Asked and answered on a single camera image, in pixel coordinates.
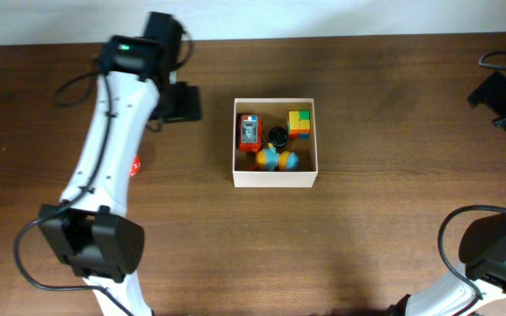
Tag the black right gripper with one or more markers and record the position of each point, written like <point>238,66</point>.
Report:
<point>490,90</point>

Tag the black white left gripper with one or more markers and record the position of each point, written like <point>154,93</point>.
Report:
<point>190,104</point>

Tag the red toy fire truck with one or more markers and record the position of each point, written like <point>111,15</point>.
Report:
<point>249,134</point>

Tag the red ball with white letters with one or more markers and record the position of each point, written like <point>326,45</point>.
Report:
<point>136,166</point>

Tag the black round cap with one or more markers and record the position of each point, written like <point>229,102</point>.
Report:
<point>278,136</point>

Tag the blue orange toy figure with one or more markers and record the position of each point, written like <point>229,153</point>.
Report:
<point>270,159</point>

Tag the colourful puzzle cube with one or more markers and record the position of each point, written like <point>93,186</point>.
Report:
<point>299,124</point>

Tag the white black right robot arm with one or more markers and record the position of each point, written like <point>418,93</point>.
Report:
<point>479,276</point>

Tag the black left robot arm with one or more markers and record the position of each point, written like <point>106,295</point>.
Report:
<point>135,81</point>

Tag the beige cardboard box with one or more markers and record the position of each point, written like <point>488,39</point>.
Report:
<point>274,112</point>

